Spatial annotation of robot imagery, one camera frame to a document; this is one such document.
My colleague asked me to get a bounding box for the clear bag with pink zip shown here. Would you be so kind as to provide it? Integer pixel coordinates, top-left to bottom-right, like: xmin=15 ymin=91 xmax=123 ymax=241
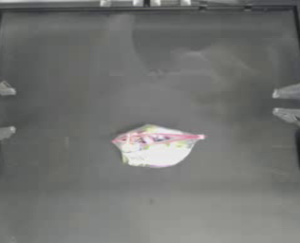
xmin=111 ymin=123 xmax=207 ymax=169

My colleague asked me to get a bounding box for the black table frame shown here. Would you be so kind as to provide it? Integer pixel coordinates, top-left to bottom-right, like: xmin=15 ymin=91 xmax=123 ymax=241
xmin=0 ymin=0 xmax=300 ymax=93

